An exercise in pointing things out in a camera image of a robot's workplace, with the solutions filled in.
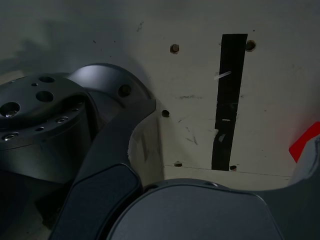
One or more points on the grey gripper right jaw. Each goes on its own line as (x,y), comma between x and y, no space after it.
(200,215)

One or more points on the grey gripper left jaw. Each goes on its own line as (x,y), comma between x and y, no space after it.
(100,162)

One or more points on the red cube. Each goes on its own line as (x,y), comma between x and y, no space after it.
(302,142)

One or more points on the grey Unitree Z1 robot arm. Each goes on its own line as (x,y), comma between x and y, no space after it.
(37,112)

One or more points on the black tape strip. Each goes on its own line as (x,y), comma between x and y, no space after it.
(227,112)

